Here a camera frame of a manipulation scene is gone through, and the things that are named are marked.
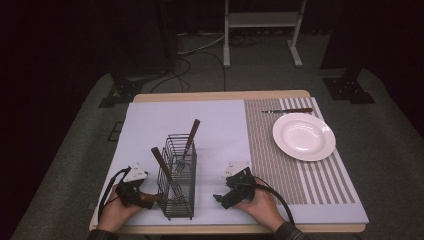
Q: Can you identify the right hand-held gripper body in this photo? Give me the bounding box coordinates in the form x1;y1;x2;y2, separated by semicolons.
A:
222;161;257;201

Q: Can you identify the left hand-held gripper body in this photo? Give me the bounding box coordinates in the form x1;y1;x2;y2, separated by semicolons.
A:
115;162;149;208

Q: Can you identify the black wire cutlery rack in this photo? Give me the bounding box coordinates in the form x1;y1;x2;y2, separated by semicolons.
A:
156;133;198;221

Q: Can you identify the person's left hand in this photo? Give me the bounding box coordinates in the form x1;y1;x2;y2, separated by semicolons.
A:
96;184;143;234

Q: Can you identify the person's right hand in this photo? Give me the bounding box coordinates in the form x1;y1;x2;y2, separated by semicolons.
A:
234;186;288;233

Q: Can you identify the striped grey placemat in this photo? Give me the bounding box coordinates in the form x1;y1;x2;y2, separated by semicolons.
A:
243;97;362;206

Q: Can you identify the dark floor socket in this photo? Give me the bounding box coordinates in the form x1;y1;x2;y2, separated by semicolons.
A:
107;121;125;142

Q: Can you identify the white board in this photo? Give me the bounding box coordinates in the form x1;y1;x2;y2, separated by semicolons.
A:
90;97;370;228

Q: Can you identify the white round plate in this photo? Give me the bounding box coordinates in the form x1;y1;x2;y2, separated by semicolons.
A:
272;112;337;163

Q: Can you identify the black stand base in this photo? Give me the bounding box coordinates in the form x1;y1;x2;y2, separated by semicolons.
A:
97;70;145;109
321;67;377;105

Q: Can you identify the white metal stand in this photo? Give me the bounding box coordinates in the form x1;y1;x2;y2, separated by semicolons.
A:
222;0;308;70

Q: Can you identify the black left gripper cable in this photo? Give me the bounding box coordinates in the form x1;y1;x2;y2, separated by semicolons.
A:
98;167;132;221

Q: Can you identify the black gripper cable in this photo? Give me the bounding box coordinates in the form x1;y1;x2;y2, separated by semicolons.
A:
98;167;132;221
253;176;296;226

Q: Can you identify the wooden-handled cutlery piece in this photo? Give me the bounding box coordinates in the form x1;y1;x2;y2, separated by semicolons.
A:
150;146;193;215

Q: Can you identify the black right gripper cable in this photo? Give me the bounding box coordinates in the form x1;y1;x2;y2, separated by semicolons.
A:
253;176;296;226

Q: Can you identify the wooden-handled fork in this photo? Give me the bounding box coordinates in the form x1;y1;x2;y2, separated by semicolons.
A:
174;118;202;173

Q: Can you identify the wooden-handled knife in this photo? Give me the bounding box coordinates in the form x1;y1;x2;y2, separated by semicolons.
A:
261;107;314;115

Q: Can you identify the black floor cable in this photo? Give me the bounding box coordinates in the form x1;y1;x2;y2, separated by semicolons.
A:
149;50;228;95

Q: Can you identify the white floor cable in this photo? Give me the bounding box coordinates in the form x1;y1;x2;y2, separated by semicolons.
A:
176;32;226;56

